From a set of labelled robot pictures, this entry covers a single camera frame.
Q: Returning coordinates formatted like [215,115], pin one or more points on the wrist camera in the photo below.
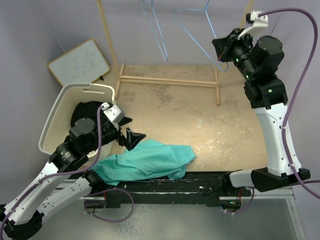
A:
[114,113]
[257,24]

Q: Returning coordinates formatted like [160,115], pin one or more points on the blue wire hanger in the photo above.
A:
[149,11]
[196,23]

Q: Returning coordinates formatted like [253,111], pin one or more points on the teal t shirt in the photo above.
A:
[150,159]

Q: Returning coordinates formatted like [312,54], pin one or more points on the small whiteboard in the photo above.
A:
[83,64]

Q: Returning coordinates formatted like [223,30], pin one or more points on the wooden clothes rack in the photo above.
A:
[166,81]

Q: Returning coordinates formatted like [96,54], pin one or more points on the black t shirt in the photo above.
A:
[85,115]

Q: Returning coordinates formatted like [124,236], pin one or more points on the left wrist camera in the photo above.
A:
[114,113]

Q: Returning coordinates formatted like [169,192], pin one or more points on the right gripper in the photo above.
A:
[224,46]

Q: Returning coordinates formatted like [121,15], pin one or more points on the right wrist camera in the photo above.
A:
[257,24]

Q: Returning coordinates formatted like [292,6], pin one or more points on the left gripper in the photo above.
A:
[132,138]

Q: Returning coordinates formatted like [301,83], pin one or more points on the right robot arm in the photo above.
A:
[267,95]

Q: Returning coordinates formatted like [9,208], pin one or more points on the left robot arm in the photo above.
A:
[62,181]

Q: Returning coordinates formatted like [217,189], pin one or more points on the cream laundry basket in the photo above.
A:
[58,122]

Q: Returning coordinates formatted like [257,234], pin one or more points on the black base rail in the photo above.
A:
[207,188]

